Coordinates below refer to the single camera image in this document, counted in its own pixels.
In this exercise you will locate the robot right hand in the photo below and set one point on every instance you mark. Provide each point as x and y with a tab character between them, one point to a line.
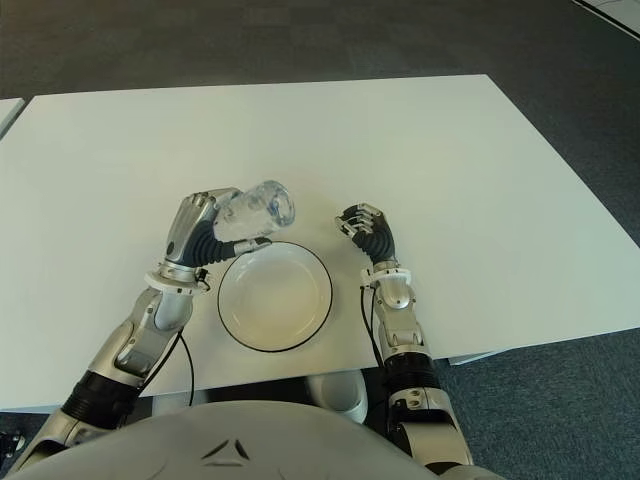
377	237

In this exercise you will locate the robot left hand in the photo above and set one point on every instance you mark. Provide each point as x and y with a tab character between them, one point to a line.
192	235

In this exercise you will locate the clear water bottle blue cap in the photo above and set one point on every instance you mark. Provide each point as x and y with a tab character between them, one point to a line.
255	210

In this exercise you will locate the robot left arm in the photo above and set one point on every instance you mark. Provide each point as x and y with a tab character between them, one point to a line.
145	330

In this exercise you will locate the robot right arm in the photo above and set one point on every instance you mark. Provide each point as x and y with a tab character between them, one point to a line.
400	325

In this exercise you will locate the white plate black rim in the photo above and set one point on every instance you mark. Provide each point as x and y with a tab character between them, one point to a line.
275	305

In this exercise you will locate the white table support beam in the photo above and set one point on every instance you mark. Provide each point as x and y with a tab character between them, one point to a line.
470	358

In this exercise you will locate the grey robot torso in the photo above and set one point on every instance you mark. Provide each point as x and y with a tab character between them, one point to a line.
250	435

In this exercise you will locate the white neighbouring table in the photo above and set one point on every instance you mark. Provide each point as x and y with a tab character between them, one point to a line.
6	112

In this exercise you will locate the black wheeled stand foot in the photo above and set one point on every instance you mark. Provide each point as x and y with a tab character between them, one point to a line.
10	442

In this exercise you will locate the white table pedestal base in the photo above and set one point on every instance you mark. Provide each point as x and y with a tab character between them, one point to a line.
345	395

